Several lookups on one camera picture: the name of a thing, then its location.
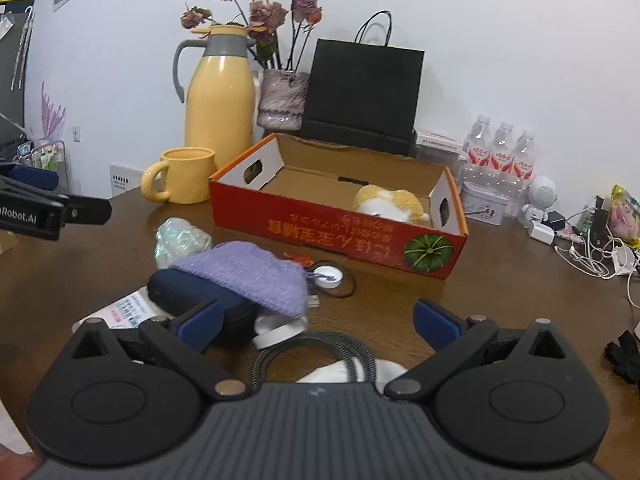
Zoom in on clear water bottle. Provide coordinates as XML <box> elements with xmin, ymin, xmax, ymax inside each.
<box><xmin>462</xmin><ymin>115</ymin><xmax>496</xmax><ymax>181</ymax></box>
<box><xmin>512</xmin><ymin>130</ymin><xmax>540</xmax><ymax>196</ymax></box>
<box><xmin>490</xmin><ymin>121</ymin><xmax>518</xmax><ymax>186</ymax></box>

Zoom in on yellow thermos jug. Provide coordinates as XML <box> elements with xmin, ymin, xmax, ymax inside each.
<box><xmin>172</xmin><ymin>24</ymin><xmax>257</xmax><ymax>171</ymax></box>

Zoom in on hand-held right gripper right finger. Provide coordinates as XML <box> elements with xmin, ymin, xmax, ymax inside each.
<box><xmin>382</xmin><ymin>297</ymin><xmax>583</xmax><ymax>403</ymax></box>

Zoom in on purple white vase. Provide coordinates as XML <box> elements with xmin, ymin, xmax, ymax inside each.
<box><xmin>256</xmin><ymin>68</ymin><xmax>311</xmax><ymax>131</ymax></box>

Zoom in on yellow pink snack packet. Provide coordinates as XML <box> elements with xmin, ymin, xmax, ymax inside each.
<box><xmin>607</xmin><ymin>184</ymin><xmax>640</xmax><ymax>251</ymax></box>

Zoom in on black hair tie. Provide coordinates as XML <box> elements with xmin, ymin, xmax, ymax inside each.
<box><xmin>320</xmin><ymin>267</ymin><xmax>357</xmax><ymax>300</ymax></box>

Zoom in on white round charging puck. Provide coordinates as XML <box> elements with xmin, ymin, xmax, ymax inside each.
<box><xmin>305</xmin><ymin>260</ymin><xmax>347</xmax><ymax>308</ymax></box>

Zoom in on printed tin box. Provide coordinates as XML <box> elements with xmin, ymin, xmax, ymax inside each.
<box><xmin>460</xmin><ymin>181</ymin><xmax>510</xmax><ymax>225</ymax></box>

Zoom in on white flat box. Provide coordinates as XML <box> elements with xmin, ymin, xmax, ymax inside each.
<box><xmin>415</xmin><ymin>129</ymin><xmax>463</xmax><ymax>150</ymax></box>

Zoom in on white face mask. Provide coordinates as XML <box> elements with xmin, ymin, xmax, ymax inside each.
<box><xmin>295</xmin><ymin>357</ymin><xmax>408</xmax><ymax>392</ymax></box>

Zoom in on black cloth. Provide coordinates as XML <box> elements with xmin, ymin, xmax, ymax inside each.
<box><xmin>604</xmin><ymin>330</ymin><xmax>640</xmax><ymax>386</ymax></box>

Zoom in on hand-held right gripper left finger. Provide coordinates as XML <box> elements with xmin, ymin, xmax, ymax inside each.
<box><xmin>60</xmin><ymin>299</ymin><xmax>253</xmax><ymax>403</ymax></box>

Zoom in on wire rack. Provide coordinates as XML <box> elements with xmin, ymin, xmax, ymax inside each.
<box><xmin>12</xmin><ymin>140</ymin><xmax>68</xmax><ymax>196</ymax></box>

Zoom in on dried pink flowers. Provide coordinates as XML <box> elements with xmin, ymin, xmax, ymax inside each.
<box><xmin>180</xmin><ymin>0</ymin><xmax>325</xmax><ymax>72</ymax></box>

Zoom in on navy glasses case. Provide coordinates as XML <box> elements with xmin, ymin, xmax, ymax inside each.
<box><xmin>146</xmin><ymin>269</ymin><xmax>258</xmax><ymax>346</ymax></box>

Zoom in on iridescent plastic wrapper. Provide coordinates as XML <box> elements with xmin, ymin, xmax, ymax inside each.
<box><xmin>154</xmin><ymin>217</ymin><xmax>213</xmax><ymax>270</ymax></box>

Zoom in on clear plastic container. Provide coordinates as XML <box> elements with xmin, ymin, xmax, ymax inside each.
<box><xmin>414</xmin><ymin>146</ymin><xmax>466</xmax><ymax>181</ymax></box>

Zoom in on white charger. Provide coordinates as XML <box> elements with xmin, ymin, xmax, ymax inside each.
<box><xmin>530</xmin><ymin>222</ymin><xmax>557</xmax><ymax>246</ymax></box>

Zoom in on white tissue packet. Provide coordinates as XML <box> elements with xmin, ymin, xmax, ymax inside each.
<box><xmin>71</xmin><ymin>285</ymin><xmax>173</xmax><ymax>333</ymax></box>

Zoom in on white robot toy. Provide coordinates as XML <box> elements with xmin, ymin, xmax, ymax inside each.
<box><xmin>522</xmin><ymin>175</ymin><xmax>566</xmax><ymax>231</ymax></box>

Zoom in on orange cardboard box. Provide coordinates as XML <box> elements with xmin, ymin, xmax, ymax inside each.
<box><xmin>208</xmin><ymin>132</ymin><xmax>471</xmax><ymax>282</ymax></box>

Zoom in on purple knitted cloth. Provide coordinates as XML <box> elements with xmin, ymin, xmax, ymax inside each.
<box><xmin>170</xmin><ymin>241</ymin><xmax>310</xmax><ymax>318</ymax></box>

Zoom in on purple flower wall decal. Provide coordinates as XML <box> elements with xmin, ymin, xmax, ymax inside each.
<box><xmin>40</xmin><ymin>80</ymin><xmax>67</xmax><ymax>140</ymax></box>

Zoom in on white yellow plush toy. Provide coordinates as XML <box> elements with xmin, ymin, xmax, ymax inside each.
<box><xmin>352</xmin><ymin>185</ymin><xmax>432</xmax><ymax>226</ymax></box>

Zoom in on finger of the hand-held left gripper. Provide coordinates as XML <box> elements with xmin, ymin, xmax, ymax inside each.
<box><xmin>61</xmin><ymin>194</ymin><xmax>112</xmax><ymax>226</ymax></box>
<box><xmin>7</xmin><ymin>164</ymin><xmax>61</xmax><ymax>192</ymax></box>

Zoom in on black board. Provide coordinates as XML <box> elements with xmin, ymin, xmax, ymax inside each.
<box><xmin>0</xmin><ymin>0</ymin><xmax>38</xmax><ymax>141</ymax></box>

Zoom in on yellow mug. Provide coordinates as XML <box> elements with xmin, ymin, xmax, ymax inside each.
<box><xmin>140</xmin><ymin>147</ymin><xmax>217</xmax><ymax>205</ymax></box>

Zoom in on black paper bag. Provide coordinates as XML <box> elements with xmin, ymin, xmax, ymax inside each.
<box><xmin>299</xmin><ymin>10</ymin><xmax>427</xmax><ymax>157</ymax></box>

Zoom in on white cables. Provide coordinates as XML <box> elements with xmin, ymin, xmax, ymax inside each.
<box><xmin>552</xmin><ymin>200</ymin><xmax>640</xmax><ymax>281</ymax></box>

